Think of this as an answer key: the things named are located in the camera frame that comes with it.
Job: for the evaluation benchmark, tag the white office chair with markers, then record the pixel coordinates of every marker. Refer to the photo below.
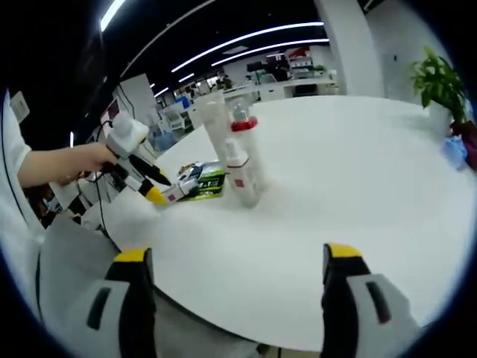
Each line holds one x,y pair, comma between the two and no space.
175,117

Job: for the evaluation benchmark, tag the ceiling air conditioner unit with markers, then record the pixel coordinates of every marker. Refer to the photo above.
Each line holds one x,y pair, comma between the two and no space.
20,106

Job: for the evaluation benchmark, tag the pink screen monitor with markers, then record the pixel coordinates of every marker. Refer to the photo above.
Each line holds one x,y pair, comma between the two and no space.
113,110

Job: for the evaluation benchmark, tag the blue plastic bag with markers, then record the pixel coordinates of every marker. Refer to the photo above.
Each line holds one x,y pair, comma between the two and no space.
455,149

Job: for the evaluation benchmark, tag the green black skincare sachet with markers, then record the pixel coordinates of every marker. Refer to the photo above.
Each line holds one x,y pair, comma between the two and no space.
212,182

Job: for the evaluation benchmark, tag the white skincare tube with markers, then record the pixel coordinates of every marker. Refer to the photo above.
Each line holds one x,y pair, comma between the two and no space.
212,123

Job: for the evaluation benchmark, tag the thin ceiling light strip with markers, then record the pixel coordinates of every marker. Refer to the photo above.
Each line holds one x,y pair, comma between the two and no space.
268,47
242,38

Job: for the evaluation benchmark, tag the wide ceiling light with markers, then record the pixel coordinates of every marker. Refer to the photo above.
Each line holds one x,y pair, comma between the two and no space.
110,15

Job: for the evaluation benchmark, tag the dark red cloth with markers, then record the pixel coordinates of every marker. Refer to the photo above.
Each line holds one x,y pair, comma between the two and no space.
467,138

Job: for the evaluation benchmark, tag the person's left hand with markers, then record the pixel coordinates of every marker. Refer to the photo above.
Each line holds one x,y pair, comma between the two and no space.
95,158

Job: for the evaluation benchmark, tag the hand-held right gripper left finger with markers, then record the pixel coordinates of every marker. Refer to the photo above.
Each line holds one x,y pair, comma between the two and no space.
136,298

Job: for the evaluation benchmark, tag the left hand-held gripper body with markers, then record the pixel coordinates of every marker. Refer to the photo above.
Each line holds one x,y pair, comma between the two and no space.
124,136

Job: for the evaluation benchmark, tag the white skincare bottle red collar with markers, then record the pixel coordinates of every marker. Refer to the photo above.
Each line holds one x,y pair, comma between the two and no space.
253,149

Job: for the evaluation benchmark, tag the small skincare bottle red label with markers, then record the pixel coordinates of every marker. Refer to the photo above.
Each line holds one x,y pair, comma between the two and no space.
177,194
238,186

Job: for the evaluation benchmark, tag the blue water jug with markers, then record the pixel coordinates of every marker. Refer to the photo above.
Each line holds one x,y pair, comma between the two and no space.
164,141

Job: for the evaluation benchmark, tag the long white counter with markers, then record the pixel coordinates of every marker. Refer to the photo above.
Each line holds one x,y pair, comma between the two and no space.
298,88

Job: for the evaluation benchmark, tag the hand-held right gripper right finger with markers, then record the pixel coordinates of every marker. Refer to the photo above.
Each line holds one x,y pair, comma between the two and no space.
341,298

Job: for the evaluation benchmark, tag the potted green plant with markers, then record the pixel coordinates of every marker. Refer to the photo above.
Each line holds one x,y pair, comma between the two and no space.
439,82

